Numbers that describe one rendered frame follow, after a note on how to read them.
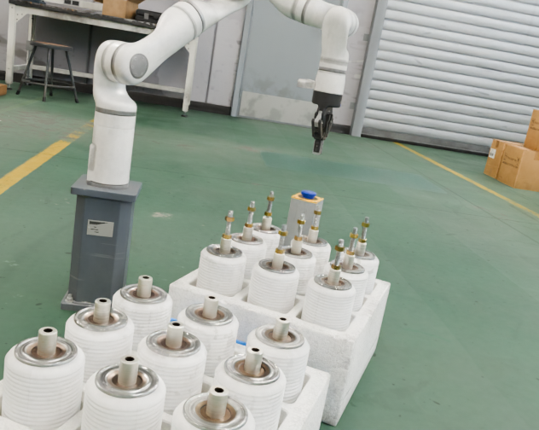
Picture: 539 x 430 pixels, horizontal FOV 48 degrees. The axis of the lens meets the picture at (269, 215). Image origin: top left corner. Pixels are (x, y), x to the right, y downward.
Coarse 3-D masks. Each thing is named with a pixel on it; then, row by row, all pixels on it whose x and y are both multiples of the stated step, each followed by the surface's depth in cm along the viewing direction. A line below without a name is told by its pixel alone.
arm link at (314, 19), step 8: (312, 0) 149; (320, 0) 150; (304, 8) 149; (312, 8) 148; (320, 8) 150; (328, 8) 152; (304, 16) 150; (312, 16) 149; (320, 16) 151; (304, 24) 153; (312, 24) 151; (320, 24) 153; (352, 32) 150
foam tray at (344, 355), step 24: (192, 288) 123; (384, 288) 142; (240, 312) 119; (264, 312) 117; (288, 312) 119; (360, 312) 125; (240, 336) 120; (312, 336) 114; (336, 336) 113; (360, 336) 117; (312, 360) 115; (336, 360) 113; (360, 360) 127; (336, 384) 114; (336, 408) 115
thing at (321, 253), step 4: (292, 240) 145; (304, 244) 141; (328, 244) 145; (304, 248) 140; (308, 248) 140; (312, 248) 140; (316, 248) 140; (320, 248) 141; (324, 248) 141; (328, 248) 143; (312, 252) 140; (316, 252) 140; (320, 252) 140; (324, 252) 141; (328, 252) 143; (316, 256) 140; (320, 256) 141; (324, 256) 142; (328, 256) 144; (316, 260) 141; (320, 260) 141; (324, 260) 142; (316, 264) 141; (320, 264) 142; (324, 264) 143; (316, 268) 141; (320, 268) 142; (316, 272) 142; (320, 272) 142
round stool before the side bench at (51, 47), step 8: (48, 48) 490; (56, 48) 492; (64, 48) 496; (32, 56) 504; (48, 56) 493; (48, 64) 493; (24, 72) 506; (48, 72) 494; (24, 80) 498; (40, 80) 527; (48, 80) 530; (72, 80) 516; (64, 88) 503; (72, 88) 513
